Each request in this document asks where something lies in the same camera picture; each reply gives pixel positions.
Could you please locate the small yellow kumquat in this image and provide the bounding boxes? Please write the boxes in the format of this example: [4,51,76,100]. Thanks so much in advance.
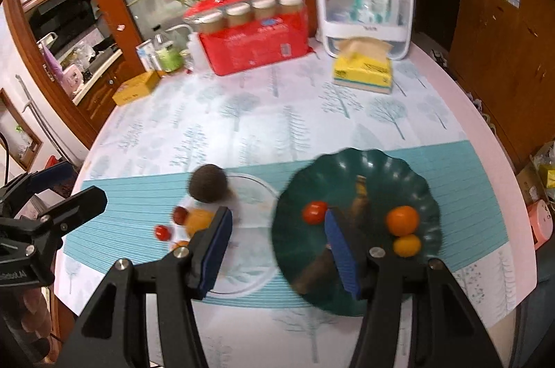
[393,234,421,258]

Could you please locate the small orange tangerine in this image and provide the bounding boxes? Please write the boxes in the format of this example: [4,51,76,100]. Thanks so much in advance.
[385,205,420,237]

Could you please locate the large yellow orange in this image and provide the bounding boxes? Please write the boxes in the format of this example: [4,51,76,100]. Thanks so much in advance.
[183,208,214,238]

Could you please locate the dark overripe banana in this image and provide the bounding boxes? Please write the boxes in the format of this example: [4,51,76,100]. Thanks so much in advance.
[292,175,370,295]

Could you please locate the dark avocado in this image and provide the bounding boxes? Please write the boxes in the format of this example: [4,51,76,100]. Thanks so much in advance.
[188,164,229,203]

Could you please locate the red cherry tomato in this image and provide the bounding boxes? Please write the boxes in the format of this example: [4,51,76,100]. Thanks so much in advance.
[154,225,172,241]
[302,201,328,225]

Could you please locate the dark red wrinkled fruit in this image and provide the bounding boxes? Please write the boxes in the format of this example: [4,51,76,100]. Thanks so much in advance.
[172,206,189,225]

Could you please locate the orange tangerine with stem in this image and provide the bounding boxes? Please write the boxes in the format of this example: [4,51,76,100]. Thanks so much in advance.
[171,240,189,250]

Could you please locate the tree pattern tablecloth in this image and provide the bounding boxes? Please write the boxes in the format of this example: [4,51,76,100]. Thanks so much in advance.
[54,47,537,367]

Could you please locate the yellow flat box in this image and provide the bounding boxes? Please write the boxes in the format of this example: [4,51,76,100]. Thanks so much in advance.
[113,71,161,107]

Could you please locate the pink stool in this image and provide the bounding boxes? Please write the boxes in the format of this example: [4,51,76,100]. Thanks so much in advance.
[527,200,554,250]

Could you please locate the dark green scalloped plate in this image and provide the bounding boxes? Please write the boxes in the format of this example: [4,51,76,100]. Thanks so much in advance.
[271,148,443,316]

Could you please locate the small white blue box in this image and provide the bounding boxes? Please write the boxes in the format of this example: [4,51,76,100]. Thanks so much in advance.
[136,39,159,71]

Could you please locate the clear bottle green label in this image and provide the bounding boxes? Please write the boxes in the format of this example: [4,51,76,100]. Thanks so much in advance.
[152,25,185,74]

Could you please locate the white squeeze bottle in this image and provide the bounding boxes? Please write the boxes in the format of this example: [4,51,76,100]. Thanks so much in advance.
[166,24,211,74]

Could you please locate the red paper cup package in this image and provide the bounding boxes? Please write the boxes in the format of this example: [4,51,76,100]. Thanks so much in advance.
[183,0,311,76]

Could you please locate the yellow tissue pack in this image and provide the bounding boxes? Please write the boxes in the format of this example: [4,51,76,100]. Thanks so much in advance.
[333,37,393,94]

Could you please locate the white cosmetics storage case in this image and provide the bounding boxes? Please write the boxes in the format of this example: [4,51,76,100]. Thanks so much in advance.
[316,0,415,60]

